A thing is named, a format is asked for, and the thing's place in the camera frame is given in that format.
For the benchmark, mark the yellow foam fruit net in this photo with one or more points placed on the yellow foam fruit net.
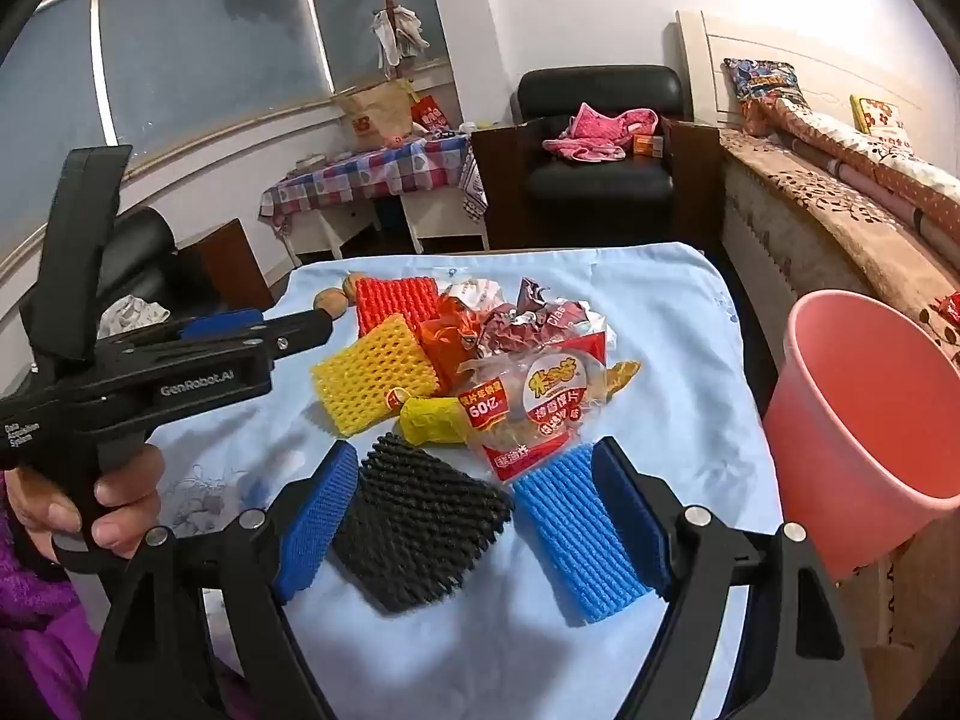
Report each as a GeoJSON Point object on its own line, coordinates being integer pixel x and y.
{"type": "Point", "coordinates": [370, 379]}

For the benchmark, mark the colourful patterned pillow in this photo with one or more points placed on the colourful patterned pillow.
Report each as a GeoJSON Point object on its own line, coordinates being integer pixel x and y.
{"type": "Point", "coordinates": [759, 79]}

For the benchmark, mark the red foam fruit net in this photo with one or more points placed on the red foam fruit net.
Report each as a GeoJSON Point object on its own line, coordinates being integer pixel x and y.
{"type": "Point", "coordinates": [377, 300]}

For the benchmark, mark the orange box on armchair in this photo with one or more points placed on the orange box on armchair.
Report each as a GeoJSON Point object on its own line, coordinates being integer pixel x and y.
{"type": "Point", "coordinates": [648, 146]}

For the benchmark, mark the black foam fruit net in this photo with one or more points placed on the black foam fruit net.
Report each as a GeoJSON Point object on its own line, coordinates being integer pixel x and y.
{"type": "Point", "coordinates": [416, 526]}

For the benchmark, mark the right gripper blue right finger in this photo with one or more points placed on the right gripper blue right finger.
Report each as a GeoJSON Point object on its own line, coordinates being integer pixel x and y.
{"type": "Point", "coordinates": [640, 507]}

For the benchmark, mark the orange wrapper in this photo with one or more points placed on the orange wrapper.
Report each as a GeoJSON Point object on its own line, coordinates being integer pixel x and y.
{"type": "Point", "coordinates": [450, 339]}

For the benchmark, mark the polka dot folded quilt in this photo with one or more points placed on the polka dot folded quilt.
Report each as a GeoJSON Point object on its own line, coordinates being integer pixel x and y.
{"type": "Point", "coordinates": [892, 175]}

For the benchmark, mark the black leather armchair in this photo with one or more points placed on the black leather armchair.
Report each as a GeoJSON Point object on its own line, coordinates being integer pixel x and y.
{"type": "Point", "coordinates": [535, 200]}

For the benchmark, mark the pink garment on armchair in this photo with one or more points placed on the pink garment on armchair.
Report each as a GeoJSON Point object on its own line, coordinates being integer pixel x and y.
{"type": "Point", "coordinates": [595, 138]}

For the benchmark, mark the blue foam fruit net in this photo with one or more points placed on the blue foam fruit net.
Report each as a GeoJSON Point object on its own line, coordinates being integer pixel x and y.
{"type": "Point", "coordinates": [579, 541]}

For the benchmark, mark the bed with brown leaf blanket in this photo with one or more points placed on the bed with brown leaf blanket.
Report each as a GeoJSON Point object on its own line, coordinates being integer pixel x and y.
{"type": "Point", "coordinates": [797, 220]}

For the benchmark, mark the red white paper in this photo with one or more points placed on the red white paper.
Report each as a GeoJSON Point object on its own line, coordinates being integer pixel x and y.
{"type": "Point", "coordinates": [486, 323]}

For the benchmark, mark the brown paper bag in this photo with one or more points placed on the brown paper bag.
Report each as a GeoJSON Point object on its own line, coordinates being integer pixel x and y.
{"type": "Point", "coordinates": [379, 116]}

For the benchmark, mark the clear snack bag red label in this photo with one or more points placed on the clear snack bag red label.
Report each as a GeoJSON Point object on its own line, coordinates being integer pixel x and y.
{"type": "Point", "coordinates": [525, 407]}

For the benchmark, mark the pink plastic trash bucket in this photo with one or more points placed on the pink plastic trash bucket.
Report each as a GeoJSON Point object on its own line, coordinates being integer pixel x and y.
{"type": "Point", "coordinates": [863, 427]}

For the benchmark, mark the yellow floral pillow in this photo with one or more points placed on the yellow floral pillow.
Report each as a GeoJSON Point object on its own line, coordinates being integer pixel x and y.
{"type": "Point", "coordinates": [880, 120]}

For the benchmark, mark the table with checkered cloth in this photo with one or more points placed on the table with checkered cloth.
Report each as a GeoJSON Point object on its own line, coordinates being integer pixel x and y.
{"type": "Point", "coordinates": [435, 179]}

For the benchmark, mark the yellow wrapper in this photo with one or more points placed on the yellow wrapper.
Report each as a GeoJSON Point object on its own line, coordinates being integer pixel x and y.
{"type": "Point", "coordinates": [423, 421]}

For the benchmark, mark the red snack bag on bed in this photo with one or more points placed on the red snack bag on bed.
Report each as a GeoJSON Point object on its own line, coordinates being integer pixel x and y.
{"type": "Point", "coordinates": [948, 308]}

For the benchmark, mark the walnut far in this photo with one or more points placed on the walnut far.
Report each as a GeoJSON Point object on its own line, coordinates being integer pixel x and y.
{"type": "Point", "coordinates": [350, 285]}

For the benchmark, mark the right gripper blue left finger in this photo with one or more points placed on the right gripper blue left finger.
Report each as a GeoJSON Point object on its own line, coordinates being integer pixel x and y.
{"type": "Point", "coordinates": [306, 516]}

